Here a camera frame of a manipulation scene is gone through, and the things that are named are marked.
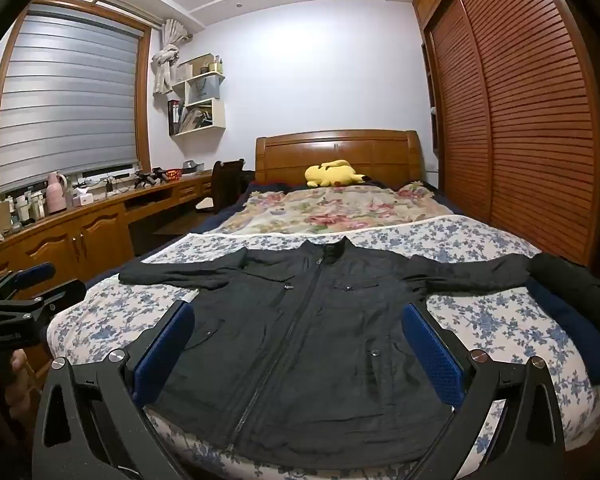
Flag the white wall shelf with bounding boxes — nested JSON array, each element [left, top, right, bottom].
[[167, 54, 227, 137]]

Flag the person's left hand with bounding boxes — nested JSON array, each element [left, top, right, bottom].
[[0, 349, 33, 413]]

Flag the pink thermos jug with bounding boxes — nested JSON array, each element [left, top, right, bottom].
[[47, 172, 71, 213]]

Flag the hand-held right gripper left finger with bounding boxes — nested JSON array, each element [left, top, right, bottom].
[[31, 300, 196, 480]]

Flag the wooden bed headboard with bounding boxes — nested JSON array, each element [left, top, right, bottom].
[[255, 130, 426, 188]]

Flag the blue floral bed sheet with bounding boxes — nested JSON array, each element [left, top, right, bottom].
[[47, 215, 600, 480]]

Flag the wooden window frame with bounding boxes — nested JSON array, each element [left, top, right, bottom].
[[0, 0, 153, 196]]

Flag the black device on desk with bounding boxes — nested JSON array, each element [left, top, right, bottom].
[[134, 169, 167, 190]]

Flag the yellow plush toy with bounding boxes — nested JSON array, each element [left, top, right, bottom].
[[305, 159, 366, 188]]

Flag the black cloth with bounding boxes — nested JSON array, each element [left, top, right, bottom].
[[527, 252, 600, 361]]

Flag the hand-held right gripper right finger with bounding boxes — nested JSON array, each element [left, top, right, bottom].
[[401, 301, 567, 480]]

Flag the grey paper bag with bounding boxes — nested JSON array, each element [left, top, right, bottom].
[[189, 75, 221, 106]]

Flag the black zip jacket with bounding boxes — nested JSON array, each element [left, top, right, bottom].
[[119, 236, 538, 470]]

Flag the wooden slatted wardrobe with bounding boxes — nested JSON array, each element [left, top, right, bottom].
[[412, 0, 600, 281]]

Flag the grey window blind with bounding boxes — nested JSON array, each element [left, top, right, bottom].
[[0, 5, 148, 193]]

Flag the tied beige curtain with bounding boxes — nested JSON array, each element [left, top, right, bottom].
[[151, 19, 191, 96]]

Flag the floral pillow cover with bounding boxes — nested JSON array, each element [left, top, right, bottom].
[[215, 180, 456, 238]]

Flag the dark wooden chair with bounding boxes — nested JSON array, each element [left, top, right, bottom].
[[200, 159, 246, 213]]

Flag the wooden desk with cabinets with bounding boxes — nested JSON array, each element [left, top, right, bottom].
[[0, 170, 216, 321]]

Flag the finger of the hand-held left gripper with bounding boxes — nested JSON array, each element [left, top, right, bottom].
[[0, 262, 57, 306], [0, 280, 87, 321]]

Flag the group of small bottles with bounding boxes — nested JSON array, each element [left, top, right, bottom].
[[5, 190, 46, 226]]

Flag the navy cloth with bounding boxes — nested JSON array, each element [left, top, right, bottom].
[[525, 280, 600, 386]]

